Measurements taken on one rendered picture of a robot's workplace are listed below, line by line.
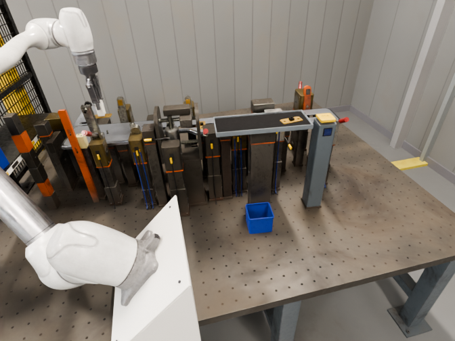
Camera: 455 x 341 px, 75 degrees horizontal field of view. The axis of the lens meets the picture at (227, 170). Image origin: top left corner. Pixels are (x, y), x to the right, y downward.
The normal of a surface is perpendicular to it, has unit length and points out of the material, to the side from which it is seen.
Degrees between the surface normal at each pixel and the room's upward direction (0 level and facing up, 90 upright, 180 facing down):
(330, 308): 0
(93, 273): 84
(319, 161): 90
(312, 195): 90
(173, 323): 90
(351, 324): 0
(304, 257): 0
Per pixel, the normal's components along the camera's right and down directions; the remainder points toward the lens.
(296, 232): -0.04, -0.81
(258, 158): 0.12, 0.57
